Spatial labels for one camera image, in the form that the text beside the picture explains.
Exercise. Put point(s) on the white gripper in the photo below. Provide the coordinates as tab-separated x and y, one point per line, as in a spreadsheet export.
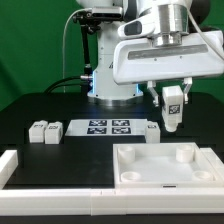
137	61

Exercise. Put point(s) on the white square tabletop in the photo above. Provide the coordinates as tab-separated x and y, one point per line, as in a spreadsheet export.
178	165

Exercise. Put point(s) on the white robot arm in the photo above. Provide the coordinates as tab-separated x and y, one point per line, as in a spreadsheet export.
164	22

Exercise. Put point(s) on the white tag sheet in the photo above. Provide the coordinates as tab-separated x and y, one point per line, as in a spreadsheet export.
106	127

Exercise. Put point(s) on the white U-shaped fence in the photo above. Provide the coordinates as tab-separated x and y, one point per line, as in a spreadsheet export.
103	201

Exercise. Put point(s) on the black camera on stand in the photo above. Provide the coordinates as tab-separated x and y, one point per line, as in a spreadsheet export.
86	43

